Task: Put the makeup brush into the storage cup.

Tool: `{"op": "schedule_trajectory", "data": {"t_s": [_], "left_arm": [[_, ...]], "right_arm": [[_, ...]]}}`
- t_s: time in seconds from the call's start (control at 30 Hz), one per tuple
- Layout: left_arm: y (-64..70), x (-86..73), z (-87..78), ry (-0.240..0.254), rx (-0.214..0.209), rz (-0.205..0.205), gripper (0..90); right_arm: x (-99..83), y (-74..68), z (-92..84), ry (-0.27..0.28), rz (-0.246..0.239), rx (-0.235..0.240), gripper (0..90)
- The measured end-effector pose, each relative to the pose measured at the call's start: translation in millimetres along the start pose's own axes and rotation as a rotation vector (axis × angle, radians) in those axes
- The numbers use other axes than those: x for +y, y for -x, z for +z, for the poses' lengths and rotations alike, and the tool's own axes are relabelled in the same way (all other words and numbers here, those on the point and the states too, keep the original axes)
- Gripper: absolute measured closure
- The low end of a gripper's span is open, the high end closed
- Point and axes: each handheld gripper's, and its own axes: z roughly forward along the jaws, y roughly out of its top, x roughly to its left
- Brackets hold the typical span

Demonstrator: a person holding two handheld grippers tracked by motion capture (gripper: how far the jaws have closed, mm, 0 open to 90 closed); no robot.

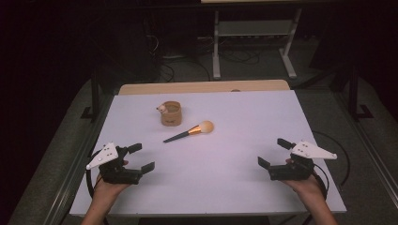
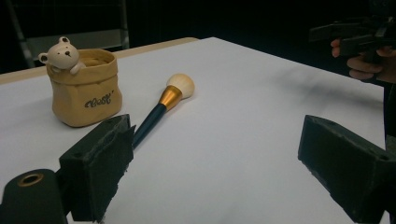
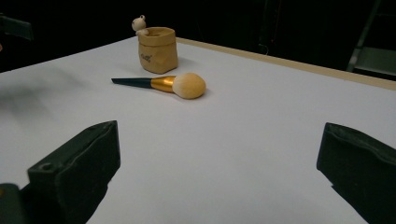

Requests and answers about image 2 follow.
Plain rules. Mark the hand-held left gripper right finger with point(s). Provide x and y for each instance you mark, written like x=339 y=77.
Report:
x=348 y=165

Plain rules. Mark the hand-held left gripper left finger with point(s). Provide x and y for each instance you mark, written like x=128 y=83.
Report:
x=93 y=161

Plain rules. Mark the tan bear pen holder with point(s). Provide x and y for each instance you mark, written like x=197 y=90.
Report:
x=85 y=90

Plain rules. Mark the white table sheet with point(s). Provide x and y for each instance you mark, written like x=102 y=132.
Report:
x=233 y=124

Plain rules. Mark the grey metal stand with shelf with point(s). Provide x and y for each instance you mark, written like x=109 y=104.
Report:
x=93 y=39

